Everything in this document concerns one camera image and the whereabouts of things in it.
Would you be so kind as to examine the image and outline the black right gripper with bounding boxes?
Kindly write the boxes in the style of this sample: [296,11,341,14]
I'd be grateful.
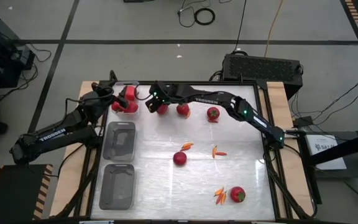
[145,83,173,114]

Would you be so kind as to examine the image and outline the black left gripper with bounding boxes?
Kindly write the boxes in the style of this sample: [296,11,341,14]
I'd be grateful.
[99,86,131,109]

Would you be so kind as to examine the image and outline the strawberry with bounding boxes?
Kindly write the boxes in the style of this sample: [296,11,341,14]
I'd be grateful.
[230,186,246,203]
[206,106,221,121]
[176,103,190,116]
[172,151,188,166]

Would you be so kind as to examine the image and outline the clear plastic bin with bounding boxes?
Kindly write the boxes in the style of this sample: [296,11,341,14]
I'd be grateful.
[112,80,140,116]

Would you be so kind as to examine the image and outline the grey translucent plastic bin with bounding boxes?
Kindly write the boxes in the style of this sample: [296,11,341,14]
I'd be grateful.
[99,164,135,210]
[102,121,137,163]

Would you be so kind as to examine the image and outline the black computer case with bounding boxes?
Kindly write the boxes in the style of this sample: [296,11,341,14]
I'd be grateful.
[221,53,304,101]

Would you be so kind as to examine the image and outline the wooden table board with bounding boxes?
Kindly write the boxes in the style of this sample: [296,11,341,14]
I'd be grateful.
[258,81,315,218]
[48,80,105,218]

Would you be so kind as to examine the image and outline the small black box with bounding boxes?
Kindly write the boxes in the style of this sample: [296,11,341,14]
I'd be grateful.
[292,116,315,129]

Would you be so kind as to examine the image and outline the white box with logo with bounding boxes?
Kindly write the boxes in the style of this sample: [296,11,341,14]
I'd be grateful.
[305,133,348,171]

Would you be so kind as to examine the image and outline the black diagonal beam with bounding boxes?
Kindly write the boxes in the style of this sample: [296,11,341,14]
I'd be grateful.
[303,129,358,167]

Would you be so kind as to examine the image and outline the black table frame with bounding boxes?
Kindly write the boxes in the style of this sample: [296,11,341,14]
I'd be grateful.
[54,70,318,224]

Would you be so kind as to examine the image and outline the loose black cable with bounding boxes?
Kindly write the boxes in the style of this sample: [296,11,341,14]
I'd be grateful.
[177,0,213,28]

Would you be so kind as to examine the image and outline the coiled black cable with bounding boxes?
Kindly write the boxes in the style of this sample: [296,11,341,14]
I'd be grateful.
[193,7,216,26]

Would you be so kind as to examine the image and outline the long black floor cable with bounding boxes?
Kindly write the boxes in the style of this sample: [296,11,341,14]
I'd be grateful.
[232,0,248,54]

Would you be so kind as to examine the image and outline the yellow floor cable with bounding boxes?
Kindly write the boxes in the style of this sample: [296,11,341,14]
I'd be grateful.
[264,0,284,58]

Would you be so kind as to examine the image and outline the black floor cables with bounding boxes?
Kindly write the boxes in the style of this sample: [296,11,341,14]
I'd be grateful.
[290,74,358,125]

